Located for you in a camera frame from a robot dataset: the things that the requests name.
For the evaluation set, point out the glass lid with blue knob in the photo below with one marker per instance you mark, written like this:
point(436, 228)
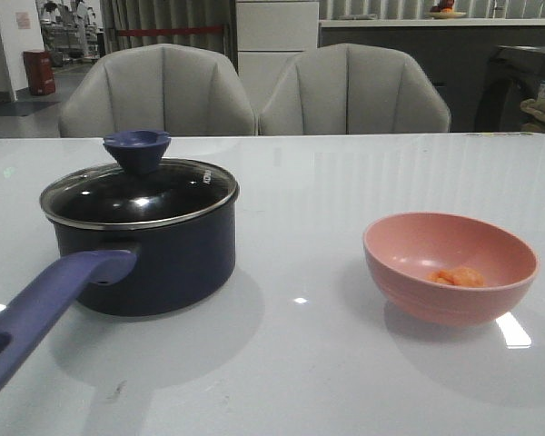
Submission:
point(140, 189)

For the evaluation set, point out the pink plastic bowl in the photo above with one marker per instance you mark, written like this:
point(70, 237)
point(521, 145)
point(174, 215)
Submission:
point(404, 249)

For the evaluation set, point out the white cabinet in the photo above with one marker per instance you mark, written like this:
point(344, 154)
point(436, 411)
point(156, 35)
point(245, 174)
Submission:
point(268, 33)

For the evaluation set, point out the fruit plate on counter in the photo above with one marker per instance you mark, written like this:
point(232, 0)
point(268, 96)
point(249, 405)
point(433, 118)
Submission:
point(444, 9)

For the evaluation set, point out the grey counter with white top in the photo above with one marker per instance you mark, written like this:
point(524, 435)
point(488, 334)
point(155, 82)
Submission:
point(452, 52)

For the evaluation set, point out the dark blue saucepan purple handle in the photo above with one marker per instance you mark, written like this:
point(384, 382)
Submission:
point(120, 272)

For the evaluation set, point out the orange ham pieces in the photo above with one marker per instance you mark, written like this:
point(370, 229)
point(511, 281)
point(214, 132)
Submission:
point(459, 276)

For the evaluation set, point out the dark appliance at right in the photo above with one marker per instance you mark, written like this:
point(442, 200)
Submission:
point(513, 74)

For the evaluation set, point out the left grey upholstered chair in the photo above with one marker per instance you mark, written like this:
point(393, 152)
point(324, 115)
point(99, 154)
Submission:
point(182, 90)

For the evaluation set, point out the grey upholstered chair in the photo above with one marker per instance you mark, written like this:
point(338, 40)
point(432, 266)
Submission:
point(182, 90)
point(353, 89)

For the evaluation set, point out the right grey upholstered chair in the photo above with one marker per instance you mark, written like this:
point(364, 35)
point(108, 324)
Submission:
point(353, 89)

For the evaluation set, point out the red barrier strip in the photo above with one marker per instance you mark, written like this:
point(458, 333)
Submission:
point(204, 30)

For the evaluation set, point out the red bin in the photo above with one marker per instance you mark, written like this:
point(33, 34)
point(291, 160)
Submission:
point(39, 73)

